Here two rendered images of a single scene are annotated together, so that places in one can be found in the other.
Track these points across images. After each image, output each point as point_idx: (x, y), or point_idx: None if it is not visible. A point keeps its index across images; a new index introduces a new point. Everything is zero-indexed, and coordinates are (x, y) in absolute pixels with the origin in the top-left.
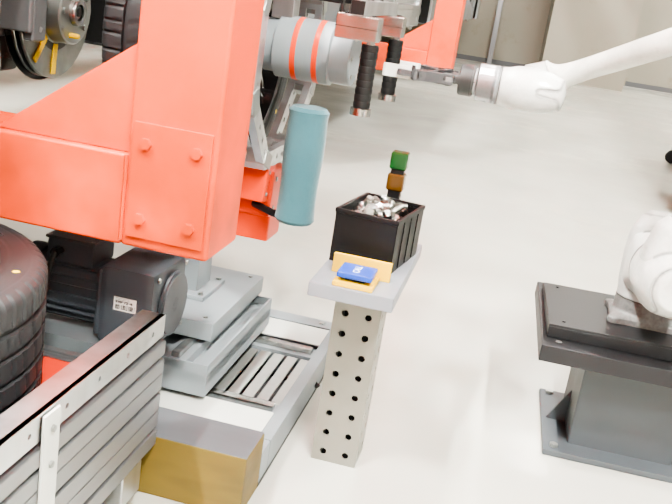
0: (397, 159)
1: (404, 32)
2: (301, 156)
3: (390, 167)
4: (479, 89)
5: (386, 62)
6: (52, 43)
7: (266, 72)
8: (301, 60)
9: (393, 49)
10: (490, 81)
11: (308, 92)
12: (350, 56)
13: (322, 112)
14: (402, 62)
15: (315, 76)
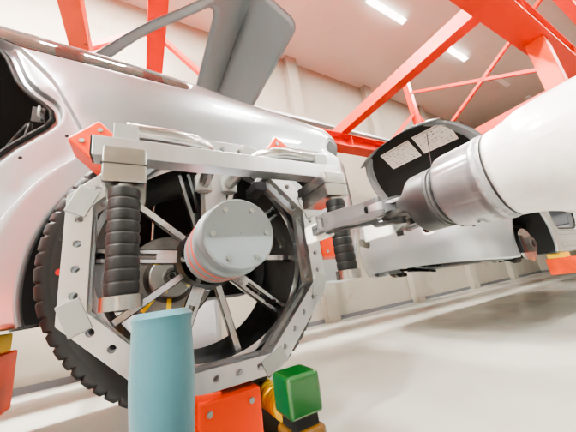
0: (278, 390)
1: (343, 189)
2: (128, 393)
3: (276, 409)
4: (444, 197)
5: (306, 227)
6: (165, 298)
7: (286, 284)
8: (190, 256)
9: (328, 212)
10: (458, 168)
11: (307, 293)
12: (205, 230)
13: (147, 315)
14: (370, 226)
15: (204, 270)
